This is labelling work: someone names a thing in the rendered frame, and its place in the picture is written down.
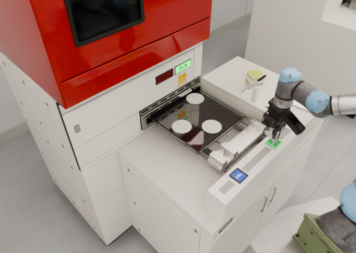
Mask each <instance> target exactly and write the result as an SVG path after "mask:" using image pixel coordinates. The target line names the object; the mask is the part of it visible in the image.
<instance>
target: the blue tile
mask: <svg viewBox="0 0 356 253"><path fill-rule="evenodd" d="M231 176H232V177H233V178H235V179H236V180H238V181H239V182H241V181H242V180H243V179H244V178H245V177H246V175H245V174H243V173H242V172H241V171H239V170H236V171H235V172H234V173H233V174H232V175H231Z"/></svg>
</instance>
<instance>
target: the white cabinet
mask: <svg viewBox="0 0 356 253"><path fill-rule="evenodd" d="M323 122H324V120H323V121H322V122H321V123H320V124H319V125H318V126H317V127H316V128H315V129H314V130H313V131H312V132H311V133H310V134H309V135H308V136H307V137H306V138H305V140H304V141H303V142H302V143H301V144H300V145H299V146H298V147H297V148H296V149H295V150H294V151H293V152H292V154H291V155H290V156H289V157H288V158H287V159H286V160H285V161H284V162H283V163H282V164H281V165H280V166H279V167H278V168H277V169H276V170H275V171H274V172H273V173H272V174H271V175H270V176H269V177H268V178H267V179H266V180H265V181H264V183H263V184H262V185H261V186H260V187H259V188H258V189H257V190H256V191H255V192H254V193H253V194H252V195H251V196H250V197H249V198H248V199H247V200H246V201H245V202H244V203H243V204H242V205H241V206H240V207H239V208H238V209H237V210H236V211H235V212H234V213H233V214H232V215H231V216H230V218H229V219H228V220H227V221H226V222H225V223H224V224H223V225H222V226H221V227H220V228H219V229H218V230H217V231H216V232H215V233H214V234H213V235H212V234H211V233H210V232H209V231H207V230H206V229H205V228H204V227H203V226H202V225H201V224H200V223H199V222H197V221H196V220H195V219H194V218H193V217H192V216H191V215H189V214H188V213H187V212H186V211H185V210H183V209H182V208H181V207H180V206H179V205H178V204H177V203H176V202H174V201H173V200H172V199H171V198H170V197H169V196H168V195H167V194H166V193H164V192H163V191H162V190H161V189H160V188H159V187H158V186H157V185H155V184H154V183H153V182H152V181H151V180H150V179H149V178H148V177H146V176H145V175H144V174H143V173H142V172H141V171H140V170H139V169H138V168H136V167H135V166H134V165H133V164H132V163H131V162H130V161H128V160H127V159H126V158H125V157H124V156H123V155H122V154H121V153H120V152H118V155H119V160H120V165H121V170H122V175H123V181H124V185H125V189H126V194H127V199H128V204H129V210H130V215H131V220H132V225H133V226H134V227H135V228H136V229H137V230H138V232H139V233H140V234H141V235H142V236H143V237H144V238H145V239H146V240H147V241H148V242H149V243H150V244H151V245H152V246H153V247H154V248H155V249H156V251H157V252H158V253H243V251H244V250H245V249H246V248H247V247H248V246H249V244H250V243H251V242H252V240H253V239H254V238H255V237H256V236H257V235H258V234H259V233H260V231H261V230H262V229H263V228H264V227H265V226H266V225H267V223H268V222H269V221H270V220H271V219H272V218H273V216H274V215H275V214H276V213H277V212H278V211H279V209H280V208H281V207H282V206H283V205H284V204H285V202H286V201H287V200H288V199H289V197H290V196H291V195H292V192H293V190H294V188H295V185H296V183H297V181H298V179H299V176H300V174H301V172H302V169H303V167H304V165H305V163H306V160H307V158H308V156H309V153H310V151H311V149H312V147H313V144H314V142H315V140H316V137H317V135H318V133H319V131H320V128H321V126H322V124H323Z"/></svg>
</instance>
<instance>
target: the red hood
mask: <svg viewBox="0 0 356 253"><path fill-rule="evenodd" d="M211 9H212V0H0V51H1V52H2V53H3V54H4V55H6V56H7V57H8V58H9V59H10V60H11V61H12V62H14V63H15V64H16V65H17V66H18V67H19V68H20V69H21V70H22V71H23V72H25V73H26V74H27V75H28V76H29V77H30V78H31V79H32V80H33V81H34V82H36V83H37V84H38V85H39V86H40V87H41V88H42V89H43V90H44V91H45V92H47V93H48V94H49V95H50V96H51V97H52V98H53V99H54V100H55V101H56V102H58V103H59V104H60V105H61V106H62V107H63V108H64V109H68V108H70V107H72V106H74V105H76V104H78V103H80V102H82V101H84V100H86V99H88V98H90V97H92V96H94V95H96V94H98V93H100V92H102V91H104V90H106V89H108V88H110V87H112V86H114V85H116V84H118V83H120V82H122V81H124V80H126V79H128V78H130V77H132V76H134V75H136V74H138V73H140V72H142V71H144V70H146V69H148V68H150V67H152V66H154V65H156V64H158V63H160V62H162V61H164V60H166V59H168V58H170V57H172V56H174V55H176V54H178V53H180V52H182V51H184V50H186V49H188V48H190V47H192V46H194V45H196V44H198V43H200V42H202V41H204V40H206V39H208V38H209V37H210V23H211Z"/></svg>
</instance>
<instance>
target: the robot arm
mask: <svg viewBox="0 0 356 253"><path fill-rule="evenodd" d="M301 76H302V73H301V72H300V70H298V69H296V68H292V67H288V68H284V69H283V70H282V71H281V73H280V77H279V78H278V84H277V87H276V90H275V95H274V97H273V98H272V99H271V100H269V102H268V104H269V108H268V110H267V111H266V112H265V113H264V114H263V118H264V120H263V118H262V122H261V123H262V124H264V125H265V126H267V127H268V128H269V131H267V130H265V134H266V135H267V136H268V137H269V138H271V139H272V142H273V143H275V142H277V141H278V140H279V138H280V136H281V134H282V132H283V131H284V129H285V127H286V124H287V125H288V126H289V128H290V129H291V130H292V131H293V132H294V133H295V134H296V135H299V134H301V133H303V131H304V130H305V129H306V128H305V126H304V125H303V124H302V123H301V122H300V121H299V120H298V118H297V117H296V116H295V115H294V114H293V113H292V112H291V110H290V108H291V106H292V104H293V101H294V100H295V101H296V102H298V103H300V104H301V105H303V106H304V107H305V108H306V109H307V110H308V111H309V112H310V113H311V114H312V115H313V116H315V117H317V118H320V119H323V118H326V117H328V116H329V115H347V114H356V93H355V94H344V95H333V96H328V95H327V94H325V93H324V92H323V91H321V90H319V89H317V88H315V87H313V86H312V85H310V84H308V83H306V82H305V81H303V80H301ZM316 222H317V224H318V225H319V227H320V228H321V229H322V230H323V232H324V233H325V234H326V235H327V236H328V237H329V238H330V239H331V240H332V241H333V242H334V243H335V244H336V245H337V246H338V247H339V248H340V249H342V250H343V251H344V252H345V253H356V178H355V180H354V181H353V182H352V184H349V185H348V186H346V187H345V188H344V190H343V191H342V193H341V195H340V205H339V206H338V207H337V208H336V209H334V210H331V211H329V212H327V213H324V214H322V215H320V216H319V217H318V218H317V219H316Z"/></svg>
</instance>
